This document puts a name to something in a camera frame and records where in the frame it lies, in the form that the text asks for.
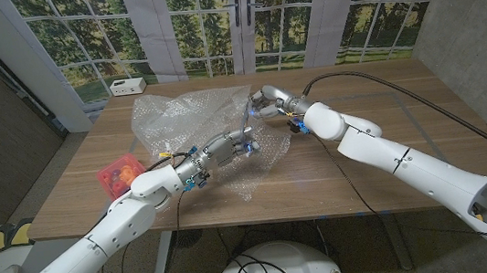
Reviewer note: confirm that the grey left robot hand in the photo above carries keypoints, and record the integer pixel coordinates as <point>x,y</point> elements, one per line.
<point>220,150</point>

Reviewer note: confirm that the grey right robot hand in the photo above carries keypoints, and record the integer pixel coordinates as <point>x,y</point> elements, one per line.
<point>278,100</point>

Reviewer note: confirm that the clear bubble wrap sheet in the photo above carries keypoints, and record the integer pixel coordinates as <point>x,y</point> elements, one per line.
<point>177,121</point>

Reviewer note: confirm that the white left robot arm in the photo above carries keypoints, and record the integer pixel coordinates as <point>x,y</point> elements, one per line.
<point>77,252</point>

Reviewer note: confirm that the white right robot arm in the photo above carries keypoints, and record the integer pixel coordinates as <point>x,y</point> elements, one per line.
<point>412,163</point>

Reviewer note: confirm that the red plastic package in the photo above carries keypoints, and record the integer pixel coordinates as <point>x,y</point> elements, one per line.
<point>115,176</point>

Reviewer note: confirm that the small white box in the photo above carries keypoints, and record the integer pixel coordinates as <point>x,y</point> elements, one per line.
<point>127,86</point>

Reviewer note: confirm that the white table leg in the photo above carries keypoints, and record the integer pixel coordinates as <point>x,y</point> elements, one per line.
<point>163,258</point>
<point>397,243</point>

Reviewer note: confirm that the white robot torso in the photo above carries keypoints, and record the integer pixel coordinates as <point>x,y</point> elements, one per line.
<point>280,261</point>

